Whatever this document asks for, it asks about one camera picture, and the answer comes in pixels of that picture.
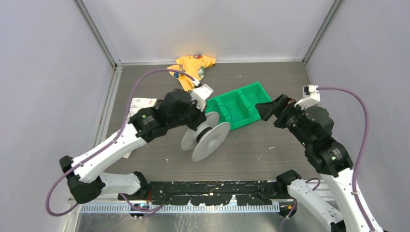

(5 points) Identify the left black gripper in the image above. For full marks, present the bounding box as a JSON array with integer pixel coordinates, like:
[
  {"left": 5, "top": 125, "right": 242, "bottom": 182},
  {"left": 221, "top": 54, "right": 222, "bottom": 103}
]
[{"left": 168, "top": 97, "right": 207, "bottom": 131}]

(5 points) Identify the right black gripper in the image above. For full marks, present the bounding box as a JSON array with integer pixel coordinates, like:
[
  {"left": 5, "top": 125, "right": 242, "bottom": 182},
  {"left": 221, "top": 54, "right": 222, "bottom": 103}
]
[{"left": 254, "top": 92, "right": 311, "bottom": 145}]

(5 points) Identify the clear plastic cable spool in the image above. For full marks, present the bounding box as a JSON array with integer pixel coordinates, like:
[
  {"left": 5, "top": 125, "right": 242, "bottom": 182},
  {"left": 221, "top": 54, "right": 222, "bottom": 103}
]
[{"left": 181, "top": 112, "right": 231, "bottom": 162}]

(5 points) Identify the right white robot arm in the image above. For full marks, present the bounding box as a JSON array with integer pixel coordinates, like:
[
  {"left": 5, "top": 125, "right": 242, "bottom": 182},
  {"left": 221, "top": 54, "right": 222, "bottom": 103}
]
[{"left": 255, "top": 94, "right": 383, "bottom": 232}]

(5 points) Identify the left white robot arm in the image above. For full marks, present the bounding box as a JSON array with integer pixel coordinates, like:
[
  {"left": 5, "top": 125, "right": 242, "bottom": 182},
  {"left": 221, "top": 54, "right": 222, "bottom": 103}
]
[{"left": 59, "top": 85, "right": 213, "bottom": 204}]

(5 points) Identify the green three-compartment bin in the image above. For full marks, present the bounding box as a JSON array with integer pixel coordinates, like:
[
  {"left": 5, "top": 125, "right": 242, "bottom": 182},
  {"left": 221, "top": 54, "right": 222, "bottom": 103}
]
[{"left": 205, "top": 82, "right": 272, "bottom": 131}]

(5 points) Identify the yellow printed cloth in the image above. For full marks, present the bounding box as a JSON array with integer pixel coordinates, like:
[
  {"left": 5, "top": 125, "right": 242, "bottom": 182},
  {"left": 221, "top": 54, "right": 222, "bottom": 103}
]
[{"left": 167, "top": 55, "right": 217, "bottom": 91}]

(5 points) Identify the white floral cloth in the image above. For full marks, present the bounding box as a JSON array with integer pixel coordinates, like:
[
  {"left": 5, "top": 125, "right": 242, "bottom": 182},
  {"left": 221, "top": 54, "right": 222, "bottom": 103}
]
[{"left": 121, "top": 97, "right": 158, "bottom": 160}]

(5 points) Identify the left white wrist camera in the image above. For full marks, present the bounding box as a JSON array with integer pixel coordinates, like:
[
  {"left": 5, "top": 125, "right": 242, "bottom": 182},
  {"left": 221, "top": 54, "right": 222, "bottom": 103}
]
[{"left": 190, "top": 84, "right": 214, "bottom": 112}]

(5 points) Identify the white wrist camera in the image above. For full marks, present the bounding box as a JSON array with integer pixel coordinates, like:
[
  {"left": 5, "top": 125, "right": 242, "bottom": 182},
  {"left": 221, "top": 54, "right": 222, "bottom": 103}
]
[
  {"left": 295, "top": 85, "right": 321, "bottom": 109},
  {"left": 190, "top": 84, "right": 214, "bottom": 112}
]

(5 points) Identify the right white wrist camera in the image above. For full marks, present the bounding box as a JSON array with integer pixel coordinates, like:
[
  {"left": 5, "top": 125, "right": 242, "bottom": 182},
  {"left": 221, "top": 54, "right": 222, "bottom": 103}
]
[{"left": 295, "top": 85, "right": 321, "bottom": 109}]

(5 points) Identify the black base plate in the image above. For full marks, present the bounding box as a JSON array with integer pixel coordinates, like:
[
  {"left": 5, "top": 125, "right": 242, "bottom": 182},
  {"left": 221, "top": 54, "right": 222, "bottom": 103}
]
[{"left": 126, "top": 180, "right": 291, "bottom": 206}]

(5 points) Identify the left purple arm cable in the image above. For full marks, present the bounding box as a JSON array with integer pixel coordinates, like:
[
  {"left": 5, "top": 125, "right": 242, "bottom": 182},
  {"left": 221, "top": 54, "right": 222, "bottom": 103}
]
[{"left": 45, "top": 68, "right": 197, "bottom": 218}]

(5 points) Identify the slotted metal rail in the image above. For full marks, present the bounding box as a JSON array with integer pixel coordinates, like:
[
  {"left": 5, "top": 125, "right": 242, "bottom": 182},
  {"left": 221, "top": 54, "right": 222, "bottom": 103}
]
[{"left": 80, "top": 202, "right": 280, "bottom": 214}]

